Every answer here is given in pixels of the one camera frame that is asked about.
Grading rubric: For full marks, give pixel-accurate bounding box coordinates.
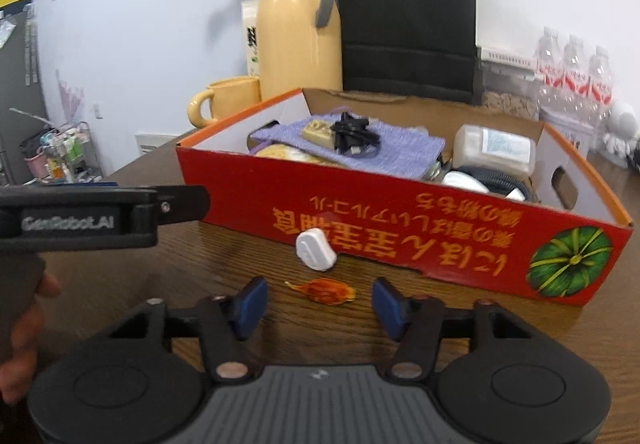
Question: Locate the yellow plush toy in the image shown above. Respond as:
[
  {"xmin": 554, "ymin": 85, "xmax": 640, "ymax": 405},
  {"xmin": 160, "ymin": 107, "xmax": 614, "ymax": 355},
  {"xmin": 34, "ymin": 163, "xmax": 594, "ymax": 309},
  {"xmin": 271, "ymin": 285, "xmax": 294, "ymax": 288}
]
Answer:
[{"xmin": 254, "ymin": 144, "xmax": 340, "ymax": 167}]

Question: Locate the small wooden stamp block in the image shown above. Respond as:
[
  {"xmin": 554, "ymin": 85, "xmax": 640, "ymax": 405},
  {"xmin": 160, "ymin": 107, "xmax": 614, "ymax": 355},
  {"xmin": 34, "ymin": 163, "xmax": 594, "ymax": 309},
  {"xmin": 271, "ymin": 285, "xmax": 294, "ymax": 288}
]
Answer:
[{"xmin": 302, "ymin": 119, "xmax": 335, "ymax": 150}]

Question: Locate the braided charging cable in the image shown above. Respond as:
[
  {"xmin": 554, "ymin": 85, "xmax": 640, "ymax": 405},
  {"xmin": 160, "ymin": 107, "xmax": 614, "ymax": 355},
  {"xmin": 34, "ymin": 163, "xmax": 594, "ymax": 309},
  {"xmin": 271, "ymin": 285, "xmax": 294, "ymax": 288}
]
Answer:
[{"xmin": 451, "ymin": 165, "xmax": 542, "ymax": 203}]

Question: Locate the purple fabric pouch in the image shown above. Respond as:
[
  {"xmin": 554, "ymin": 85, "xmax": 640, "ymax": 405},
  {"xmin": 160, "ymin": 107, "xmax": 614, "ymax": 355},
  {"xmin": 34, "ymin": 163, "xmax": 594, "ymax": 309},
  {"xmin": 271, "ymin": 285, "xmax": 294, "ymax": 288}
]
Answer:
[{"xmin": 247, "ymin": 111, "xmax": 446, "ymax": 181}]

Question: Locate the thin black cable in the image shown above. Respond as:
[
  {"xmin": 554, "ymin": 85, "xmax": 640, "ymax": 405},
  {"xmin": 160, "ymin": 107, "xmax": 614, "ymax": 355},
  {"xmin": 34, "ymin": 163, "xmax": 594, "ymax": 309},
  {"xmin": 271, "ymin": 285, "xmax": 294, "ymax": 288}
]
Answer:
[{"xmin": 328, "ymin": 110, "xmax": 384, "ymax": 159}]

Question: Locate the white bottle cap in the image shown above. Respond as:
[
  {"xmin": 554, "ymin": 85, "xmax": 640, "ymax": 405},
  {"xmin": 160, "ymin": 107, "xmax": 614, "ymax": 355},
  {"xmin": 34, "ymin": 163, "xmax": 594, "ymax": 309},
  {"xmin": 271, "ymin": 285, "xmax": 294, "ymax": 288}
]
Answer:
[{"xmin": 442, "ymin": 171, "xmax": 489, "ymax": 193}]

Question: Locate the clear plastic bag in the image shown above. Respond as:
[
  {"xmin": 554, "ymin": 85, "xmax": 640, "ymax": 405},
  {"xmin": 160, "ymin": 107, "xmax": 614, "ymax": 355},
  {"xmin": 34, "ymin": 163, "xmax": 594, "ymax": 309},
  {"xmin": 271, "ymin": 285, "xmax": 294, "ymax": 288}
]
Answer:
[{"xmin": 422, "ymin": 159, "xmax": 449, "ymax": 183}]

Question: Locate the person left hand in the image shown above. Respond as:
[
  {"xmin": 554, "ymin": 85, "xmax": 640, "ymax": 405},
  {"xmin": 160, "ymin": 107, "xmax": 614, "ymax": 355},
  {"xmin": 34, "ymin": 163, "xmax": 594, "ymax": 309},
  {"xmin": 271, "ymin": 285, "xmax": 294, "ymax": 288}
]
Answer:
[{"xmin": 0, "ymin": 273, "xmax": 62, "ymax": 405}]

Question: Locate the white board on floor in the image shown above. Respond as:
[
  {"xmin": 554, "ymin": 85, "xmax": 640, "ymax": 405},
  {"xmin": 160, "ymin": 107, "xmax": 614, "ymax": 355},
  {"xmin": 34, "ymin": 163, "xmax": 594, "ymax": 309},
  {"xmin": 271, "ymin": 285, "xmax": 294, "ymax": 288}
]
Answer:
[{"xmin": 134, "ymin": 133, "xmax": 177, "ymax": 155}]

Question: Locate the white charger plug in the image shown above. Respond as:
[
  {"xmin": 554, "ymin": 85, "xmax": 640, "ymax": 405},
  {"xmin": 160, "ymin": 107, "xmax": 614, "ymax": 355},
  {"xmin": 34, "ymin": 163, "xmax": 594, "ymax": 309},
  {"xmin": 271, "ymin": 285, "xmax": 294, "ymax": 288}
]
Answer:
[{"xmin": 295, "ymin": 228, "xmax": 337, "ymax": 273}]

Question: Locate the yellow ceramic mug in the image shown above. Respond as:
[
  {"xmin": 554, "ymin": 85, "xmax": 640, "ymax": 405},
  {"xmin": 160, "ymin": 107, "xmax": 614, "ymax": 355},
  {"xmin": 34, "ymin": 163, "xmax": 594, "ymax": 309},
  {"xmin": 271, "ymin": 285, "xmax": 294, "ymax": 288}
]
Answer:
[{"xmin": 186, "ymin": 75, "xmax": 262, "ymax": 129}]

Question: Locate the purple coral decoration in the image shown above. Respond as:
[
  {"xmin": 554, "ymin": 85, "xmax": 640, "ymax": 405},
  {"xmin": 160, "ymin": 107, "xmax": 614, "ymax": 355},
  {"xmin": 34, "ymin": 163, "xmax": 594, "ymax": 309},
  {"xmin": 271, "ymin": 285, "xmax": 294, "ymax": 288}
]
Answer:
[{"xmin": 55, "ymin": 70, "xmax": 86, "ymax": 124}]

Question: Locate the red cardboard box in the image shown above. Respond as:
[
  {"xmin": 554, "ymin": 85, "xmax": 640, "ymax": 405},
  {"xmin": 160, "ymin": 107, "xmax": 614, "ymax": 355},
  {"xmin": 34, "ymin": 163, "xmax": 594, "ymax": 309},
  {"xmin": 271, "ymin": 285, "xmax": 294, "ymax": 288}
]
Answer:
[{"xmin": 177, "ymin": 88, "xmax": 634, "ymax": 305}]

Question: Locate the white milk carton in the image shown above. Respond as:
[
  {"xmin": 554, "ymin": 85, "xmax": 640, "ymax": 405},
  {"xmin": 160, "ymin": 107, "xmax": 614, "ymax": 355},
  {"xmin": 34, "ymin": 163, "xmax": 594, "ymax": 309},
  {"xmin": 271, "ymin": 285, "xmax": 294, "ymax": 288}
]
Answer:
[{"xmin": 241, "ymin": 0, "xmax": 259, "ymax": 76}]

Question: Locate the yellow thermos jug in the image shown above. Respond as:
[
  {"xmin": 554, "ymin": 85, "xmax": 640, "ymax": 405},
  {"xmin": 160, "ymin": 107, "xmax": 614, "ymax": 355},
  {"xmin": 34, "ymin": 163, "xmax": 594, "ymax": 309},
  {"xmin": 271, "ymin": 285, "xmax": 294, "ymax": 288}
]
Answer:
[{"xmin": 257, "ymin": 0, "xmax": 343, "ymax": 100}]

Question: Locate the small decorated tin box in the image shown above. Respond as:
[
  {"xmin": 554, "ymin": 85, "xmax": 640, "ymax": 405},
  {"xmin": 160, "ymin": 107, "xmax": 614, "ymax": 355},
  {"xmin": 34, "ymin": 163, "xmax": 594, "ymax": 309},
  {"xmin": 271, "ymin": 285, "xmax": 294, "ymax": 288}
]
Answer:
[{"xmin": 539, "ymin": 106, "xmax": 594, "ymax": 158}]

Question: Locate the clear seed container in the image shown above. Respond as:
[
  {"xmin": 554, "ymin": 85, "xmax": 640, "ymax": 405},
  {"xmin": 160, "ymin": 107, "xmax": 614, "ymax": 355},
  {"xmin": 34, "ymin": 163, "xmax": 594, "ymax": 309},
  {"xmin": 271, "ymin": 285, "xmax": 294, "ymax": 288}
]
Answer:
[{"xmin": 477, "ymin": 46, "xmax": 540, "ymax": 121}]

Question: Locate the white robot figurine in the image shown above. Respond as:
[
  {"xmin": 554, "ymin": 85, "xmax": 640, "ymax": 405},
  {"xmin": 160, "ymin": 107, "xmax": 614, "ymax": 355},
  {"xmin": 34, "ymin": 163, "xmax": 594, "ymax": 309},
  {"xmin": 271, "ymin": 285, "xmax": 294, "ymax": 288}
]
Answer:
[{"xmin": 600, "ymin": 100, "xmax": 639, "ymax": 169}]

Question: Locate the water bottle left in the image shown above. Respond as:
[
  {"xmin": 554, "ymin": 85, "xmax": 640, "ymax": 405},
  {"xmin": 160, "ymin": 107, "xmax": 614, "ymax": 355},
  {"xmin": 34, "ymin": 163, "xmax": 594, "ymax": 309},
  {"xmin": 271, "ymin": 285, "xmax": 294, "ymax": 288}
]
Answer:
[{"xmin": 535, "ymin": 26, "xmax": 563, "ymax": 110}]

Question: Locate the water bottle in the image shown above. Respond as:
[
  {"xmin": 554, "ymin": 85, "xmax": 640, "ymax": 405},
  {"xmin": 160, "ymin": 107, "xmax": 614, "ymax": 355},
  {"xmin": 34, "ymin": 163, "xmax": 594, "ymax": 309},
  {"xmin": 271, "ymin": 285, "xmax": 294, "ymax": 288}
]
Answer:
[
  {"xmin": 535, "ymin": 26, "xmax": 563, "ymax": 110},
  {"xmin": 587, "ymin": 46, "xmax": 613, "ymax": 149},
  {"xmin": 562, "ymin": 35, "xmax": 589, "ymax": 120}
]

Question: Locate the water bottle right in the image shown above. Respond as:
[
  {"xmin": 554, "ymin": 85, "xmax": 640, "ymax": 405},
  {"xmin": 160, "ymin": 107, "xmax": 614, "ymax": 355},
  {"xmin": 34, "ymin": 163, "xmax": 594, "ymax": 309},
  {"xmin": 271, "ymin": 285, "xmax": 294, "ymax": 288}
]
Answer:
[{"xmin": 587, "ymin": 46, "xmax": 613, "ymax": 149}]

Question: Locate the black paper bag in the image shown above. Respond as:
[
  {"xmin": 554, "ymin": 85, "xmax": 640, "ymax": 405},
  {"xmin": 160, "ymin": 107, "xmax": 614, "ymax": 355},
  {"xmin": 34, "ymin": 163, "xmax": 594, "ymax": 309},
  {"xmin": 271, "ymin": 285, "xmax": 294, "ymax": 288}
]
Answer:
[{"xmin": 338, "ymin": 0, "xmax": 477, "ymax": 104}]

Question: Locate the water bottle middle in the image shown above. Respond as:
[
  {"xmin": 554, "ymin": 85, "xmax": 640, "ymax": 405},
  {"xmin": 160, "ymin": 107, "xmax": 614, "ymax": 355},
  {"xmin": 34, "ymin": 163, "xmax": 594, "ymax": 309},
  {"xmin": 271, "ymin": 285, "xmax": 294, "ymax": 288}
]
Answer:
[{"xmin": 562, "ymin": 35, "xmax": 589, "ymax": 120}]

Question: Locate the wire storage cart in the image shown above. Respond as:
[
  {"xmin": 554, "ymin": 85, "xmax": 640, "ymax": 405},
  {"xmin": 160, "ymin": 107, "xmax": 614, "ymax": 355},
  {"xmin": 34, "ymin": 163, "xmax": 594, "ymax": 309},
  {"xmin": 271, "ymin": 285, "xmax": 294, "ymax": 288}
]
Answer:
[{"xmin": 21, "ymin": 121, "xmax": 103, "ymax": 184}]

